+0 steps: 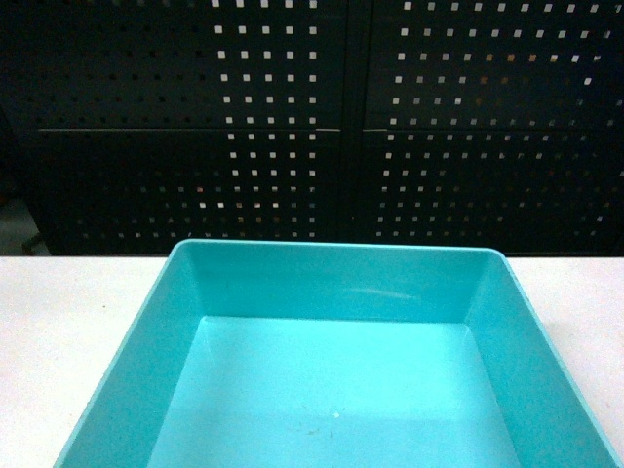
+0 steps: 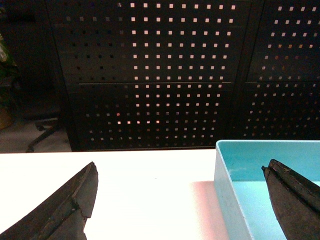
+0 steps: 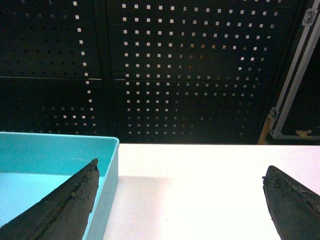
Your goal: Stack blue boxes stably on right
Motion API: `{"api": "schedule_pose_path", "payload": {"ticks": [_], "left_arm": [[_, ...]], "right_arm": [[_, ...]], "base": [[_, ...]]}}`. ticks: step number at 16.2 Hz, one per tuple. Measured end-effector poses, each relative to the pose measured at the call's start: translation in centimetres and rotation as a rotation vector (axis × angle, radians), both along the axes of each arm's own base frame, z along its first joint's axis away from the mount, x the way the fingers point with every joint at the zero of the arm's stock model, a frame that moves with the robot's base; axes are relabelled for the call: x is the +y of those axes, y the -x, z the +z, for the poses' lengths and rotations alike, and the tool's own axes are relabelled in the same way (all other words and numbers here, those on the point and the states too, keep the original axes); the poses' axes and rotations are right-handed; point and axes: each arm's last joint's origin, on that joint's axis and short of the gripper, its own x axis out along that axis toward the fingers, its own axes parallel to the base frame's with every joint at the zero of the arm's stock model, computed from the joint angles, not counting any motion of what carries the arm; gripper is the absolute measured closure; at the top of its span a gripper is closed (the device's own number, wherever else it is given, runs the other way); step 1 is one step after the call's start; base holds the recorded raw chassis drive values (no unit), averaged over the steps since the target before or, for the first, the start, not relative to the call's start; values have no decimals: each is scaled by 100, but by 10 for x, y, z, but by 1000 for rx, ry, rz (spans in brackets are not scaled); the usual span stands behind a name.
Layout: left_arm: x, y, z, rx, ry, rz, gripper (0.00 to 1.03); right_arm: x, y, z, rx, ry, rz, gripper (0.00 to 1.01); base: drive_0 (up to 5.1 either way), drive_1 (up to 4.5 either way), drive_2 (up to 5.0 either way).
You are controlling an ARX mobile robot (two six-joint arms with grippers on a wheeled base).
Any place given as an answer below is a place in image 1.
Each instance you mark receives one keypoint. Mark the black perforated panel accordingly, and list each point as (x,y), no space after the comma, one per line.
(495,124)
(135,125)

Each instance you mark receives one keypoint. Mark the black perforated panel left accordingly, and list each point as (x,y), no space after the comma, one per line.
(135,125)

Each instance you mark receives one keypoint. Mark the black perforated panel right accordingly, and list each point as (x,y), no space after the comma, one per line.
(495,124)

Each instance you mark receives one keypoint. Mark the teal plastic bin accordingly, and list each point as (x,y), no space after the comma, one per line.
(269,354)

